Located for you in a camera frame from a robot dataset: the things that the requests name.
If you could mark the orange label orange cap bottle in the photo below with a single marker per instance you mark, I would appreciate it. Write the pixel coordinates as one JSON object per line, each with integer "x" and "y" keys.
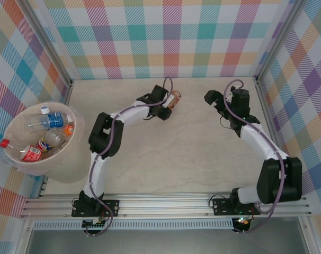
{"x": 69, "y": 130}

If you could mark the grey metal base panel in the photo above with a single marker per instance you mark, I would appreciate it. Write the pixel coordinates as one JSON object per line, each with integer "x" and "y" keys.
{"x": 163, "y": 243}

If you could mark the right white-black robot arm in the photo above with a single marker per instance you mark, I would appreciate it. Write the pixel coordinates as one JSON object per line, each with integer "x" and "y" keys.
{"x": 279, "y": 180}

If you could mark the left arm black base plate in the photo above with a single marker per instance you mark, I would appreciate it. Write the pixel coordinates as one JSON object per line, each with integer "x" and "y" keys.
{"x": 112, "y": 205}

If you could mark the aluminium frame post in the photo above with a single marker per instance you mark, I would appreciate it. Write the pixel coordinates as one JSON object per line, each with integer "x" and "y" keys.
{"x": 278, "y": 39}
{"x": 50, "y": 45}

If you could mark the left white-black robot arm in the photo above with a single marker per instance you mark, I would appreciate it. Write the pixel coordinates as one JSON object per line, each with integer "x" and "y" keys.
{"x": 97, "y": 172}

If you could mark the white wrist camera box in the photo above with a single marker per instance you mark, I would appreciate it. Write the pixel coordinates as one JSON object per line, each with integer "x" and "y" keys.
{"x": 232, "y": 93}
{"x": 169, "y": 102}

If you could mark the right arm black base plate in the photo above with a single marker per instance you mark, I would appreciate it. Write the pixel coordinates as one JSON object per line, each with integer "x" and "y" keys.
{"x": 220, "y": 207}

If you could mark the pink round waste bin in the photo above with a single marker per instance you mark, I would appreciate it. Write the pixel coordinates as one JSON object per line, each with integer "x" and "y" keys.
{"x": 75, "y": 164}

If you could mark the pepsi label plastic bottle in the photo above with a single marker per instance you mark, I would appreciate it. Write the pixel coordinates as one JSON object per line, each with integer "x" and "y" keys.
{"x": 44, "y": 145}

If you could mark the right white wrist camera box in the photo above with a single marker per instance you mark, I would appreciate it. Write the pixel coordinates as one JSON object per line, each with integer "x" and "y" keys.
{"x": 232, "y": 93}

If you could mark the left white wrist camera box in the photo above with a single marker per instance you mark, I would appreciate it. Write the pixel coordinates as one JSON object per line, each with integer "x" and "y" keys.
{"x": 169, "y": 102}

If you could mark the aluminium mounting rail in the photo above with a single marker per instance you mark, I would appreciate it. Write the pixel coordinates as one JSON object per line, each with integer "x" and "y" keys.
{"x": 163, "y": 203}

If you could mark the copper label plastic bottle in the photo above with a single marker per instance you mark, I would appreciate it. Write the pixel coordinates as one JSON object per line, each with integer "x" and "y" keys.
{"x": 176, "y": 96}

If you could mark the red label red cap bottle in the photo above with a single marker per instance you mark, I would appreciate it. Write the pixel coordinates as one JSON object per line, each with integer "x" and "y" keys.
{"x": 30, "y": 154}

